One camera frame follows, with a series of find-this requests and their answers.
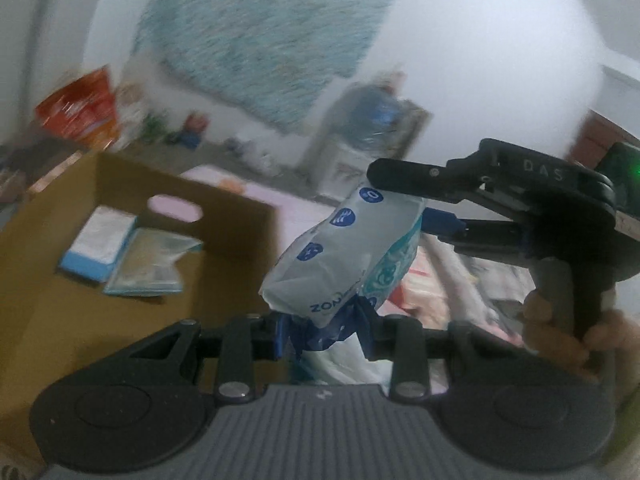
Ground blue white tissue pack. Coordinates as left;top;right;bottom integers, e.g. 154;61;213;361
259;185;426;356

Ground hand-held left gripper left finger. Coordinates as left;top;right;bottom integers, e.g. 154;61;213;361
127;314;296;406

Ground white blue carton box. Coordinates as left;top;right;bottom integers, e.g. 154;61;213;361
57;205;138;281

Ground blue water jug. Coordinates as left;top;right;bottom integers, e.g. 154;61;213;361
345;82;406;156

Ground teal packet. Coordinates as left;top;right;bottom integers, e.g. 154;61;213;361
104;227;203;296

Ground brown cardboard box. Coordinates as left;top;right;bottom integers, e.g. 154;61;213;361
0;152;291;466

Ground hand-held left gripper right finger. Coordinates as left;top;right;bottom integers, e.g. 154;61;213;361
357;310;531;403

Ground person's right hand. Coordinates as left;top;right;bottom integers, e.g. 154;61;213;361
522;290;640;383

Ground patterned board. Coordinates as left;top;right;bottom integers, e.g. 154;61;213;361
395;100;433;161

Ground teal floral wall cloth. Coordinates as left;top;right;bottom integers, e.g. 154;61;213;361
131;0;401;133

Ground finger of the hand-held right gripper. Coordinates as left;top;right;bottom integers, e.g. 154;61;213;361
422;210;526;261
367;152;493;203

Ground brown wooden cabinet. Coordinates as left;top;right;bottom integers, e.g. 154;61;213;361
570;110;640;166

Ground white water dispenser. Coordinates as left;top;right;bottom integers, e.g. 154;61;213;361
315;145;371;206

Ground red plastic bag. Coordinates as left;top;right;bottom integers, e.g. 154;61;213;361
35;67;123;151

